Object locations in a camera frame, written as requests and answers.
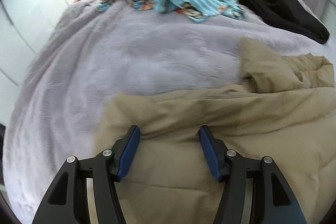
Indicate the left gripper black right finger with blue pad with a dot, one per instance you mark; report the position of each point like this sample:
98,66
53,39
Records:
273,200

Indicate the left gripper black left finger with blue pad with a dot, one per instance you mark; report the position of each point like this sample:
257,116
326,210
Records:
65,201

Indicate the tan puffer jacket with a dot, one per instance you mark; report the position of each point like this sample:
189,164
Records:
284,108

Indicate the lavender fleece bed blanket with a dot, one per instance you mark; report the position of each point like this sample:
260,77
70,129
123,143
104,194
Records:
93,56

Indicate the black garment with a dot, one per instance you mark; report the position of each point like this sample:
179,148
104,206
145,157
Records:
289,15

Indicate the white wardrobe doors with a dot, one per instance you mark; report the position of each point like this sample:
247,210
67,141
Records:
26,26

